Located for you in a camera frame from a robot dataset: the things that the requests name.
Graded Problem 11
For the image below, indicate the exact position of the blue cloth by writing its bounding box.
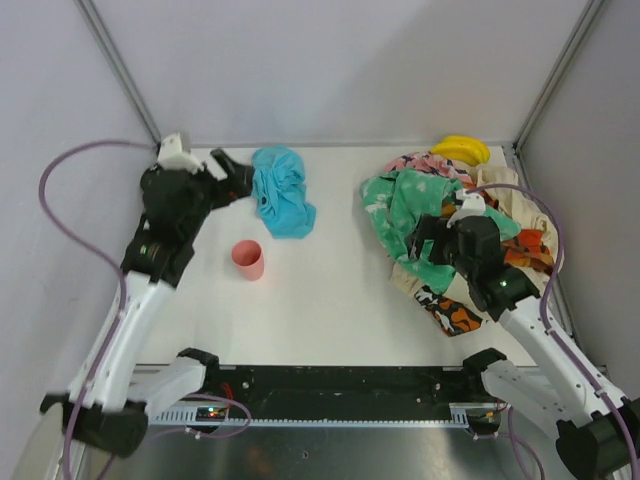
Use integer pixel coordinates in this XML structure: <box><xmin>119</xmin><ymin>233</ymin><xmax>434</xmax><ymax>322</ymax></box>
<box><xmin>251</xmin><ymin>146</ymin><xmax>316</xmax><ymax>239</ymax></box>

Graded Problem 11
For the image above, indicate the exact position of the green tie-dye cloth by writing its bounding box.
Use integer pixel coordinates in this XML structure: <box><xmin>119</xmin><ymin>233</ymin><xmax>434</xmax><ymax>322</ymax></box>
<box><xmin>359</xmin><ymin>168</ymin><xmax>522</xmax><ymax>296</ymax></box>

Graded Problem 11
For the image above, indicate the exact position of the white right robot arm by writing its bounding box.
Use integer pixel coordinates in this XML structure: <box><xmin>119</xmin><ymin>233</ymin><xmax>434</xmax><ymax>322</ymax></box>
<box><xmin>417</xmin><ymin>215</ymin><xmax>639</xmax><ymax>479</ymax></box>

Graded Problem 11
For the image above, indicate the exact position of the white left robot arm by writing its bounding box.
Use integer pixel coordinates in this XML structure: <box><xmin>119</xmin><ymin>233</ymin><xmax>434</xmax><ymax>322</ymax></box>
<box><xmin>38</xmin><ymin>149</ymin><xmax>254</xmax><ymax>458</ymax></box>

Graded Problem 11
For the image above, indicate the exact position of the orange camouflage cloth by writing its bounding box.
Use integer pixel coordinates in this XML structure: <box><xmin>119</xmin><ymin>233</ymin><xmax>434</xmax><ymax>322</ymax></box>
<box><xmin>439</xmin><ymin>192</ymin><xmax>557</xmax><ymax>274</ymax></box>

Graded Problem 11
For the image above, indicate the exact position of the cream cloth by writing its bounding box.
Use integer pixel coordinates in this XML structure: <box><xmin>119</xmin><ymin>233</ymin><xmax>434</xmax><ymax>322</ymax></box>
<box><xmin>389</xmin><ymin>164</ymin><xmax>566</xmax><ymax>301</ymax></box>

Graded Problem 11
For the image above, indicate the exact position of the black orange patterned cloth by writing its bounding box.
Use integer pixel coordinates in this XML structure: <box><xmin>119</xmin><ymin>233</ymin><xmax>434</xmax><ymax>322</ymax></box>
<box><xmin>414</xmin><ymin>286</ymin><xmax>483</xmax><ymax>337</ymax></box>

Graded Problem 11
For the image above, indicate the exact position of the pink patterned cloth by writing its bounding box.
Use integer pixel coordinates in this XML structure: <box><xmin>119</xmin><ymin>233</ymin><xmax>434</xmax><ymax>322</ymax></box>
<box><xmin>383</xmin><ymin>152</ymin><xmax>475</xmax><ymax>188</ymax></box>

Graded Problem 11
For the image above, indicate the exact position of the pink plastic cup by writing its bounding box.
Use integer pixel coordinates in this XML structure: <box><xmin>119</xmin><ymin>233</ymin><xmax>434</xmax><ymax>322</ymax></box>
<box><xmin>231</xmin><ymin>240</ymin><xmax>265</xmax><ymax>281</ymax></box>

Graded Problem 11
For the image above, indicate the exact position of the yellow banana bunch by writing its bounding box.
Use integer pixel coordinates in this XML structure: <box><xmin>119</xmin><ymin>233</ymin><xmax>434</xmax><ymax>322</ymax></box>
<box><xmin>431</xmin><ymin>135</ymin><xmax>491</xmax><ymax>167</ymax></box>

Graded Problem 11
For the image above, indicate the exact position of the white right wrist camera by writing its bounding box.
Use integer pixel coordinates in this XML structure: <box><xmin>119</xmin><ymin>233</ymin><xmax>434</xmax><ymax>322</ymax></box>
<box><xmin>447</xmin><ymin>190</ymin><xmax>486</xmax><ymax>228</ymax></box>

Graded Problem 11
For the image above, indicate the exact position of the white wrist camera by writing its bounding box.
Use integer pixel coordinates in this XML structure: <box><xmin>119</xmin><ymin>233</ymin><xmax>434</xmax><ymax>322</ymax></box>
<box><xmin>157</xmin><ymin>132</ymin><xmax>205</xmax><ymax>174</ymax></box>
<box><xmin>447</xmin><ymin>190</ymin><xmax>486</xmax><ymax>228</ymax></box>

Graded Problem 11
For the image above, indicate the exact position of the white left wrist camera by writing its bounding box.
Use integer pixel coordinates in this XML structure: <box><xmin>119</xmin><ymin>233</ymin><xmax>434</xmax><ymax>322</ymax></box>
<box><xmin>157</xmin><ymin>132</ymin><xmax>205</xmax><ymax>174</ymax></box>

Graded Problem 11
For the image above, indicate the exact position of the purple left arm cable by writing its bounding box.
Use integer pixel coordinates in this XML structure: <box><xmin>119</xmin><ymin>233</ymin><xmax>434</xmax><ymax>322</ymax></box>
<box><xmin>38</xmin><ymin>139</ymin><xmax>254</xmax><ymax>480</ymax></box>

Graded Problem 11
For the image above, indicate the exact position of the grey slotted cable duct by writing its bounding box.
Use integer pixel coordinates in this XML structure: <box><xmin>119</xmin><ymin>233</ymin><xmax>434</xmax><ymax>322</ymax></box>
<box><xmin>150</xmin><ymin>399</ymin><xmax>469</xmax><ymax>429</ymax></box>

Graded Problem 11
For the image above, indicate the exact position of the aluminium frame rail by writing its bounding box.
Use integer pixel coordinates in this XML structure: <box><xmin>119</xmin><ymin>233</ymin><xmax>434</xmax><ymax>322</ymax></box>
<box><xmin>502</xmin><ymin>142</ymin><xmax>609</xmax><ymax>381</ymax></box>

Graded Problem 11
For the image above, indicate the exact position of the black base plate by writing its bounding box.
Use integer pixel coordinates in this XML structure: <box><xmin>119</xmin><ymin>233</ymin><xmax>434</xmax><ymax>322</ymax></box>
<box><xmin>201</xmin><ymin>365</ymin><xmax>498</xmax><ymax>411</ymax></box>

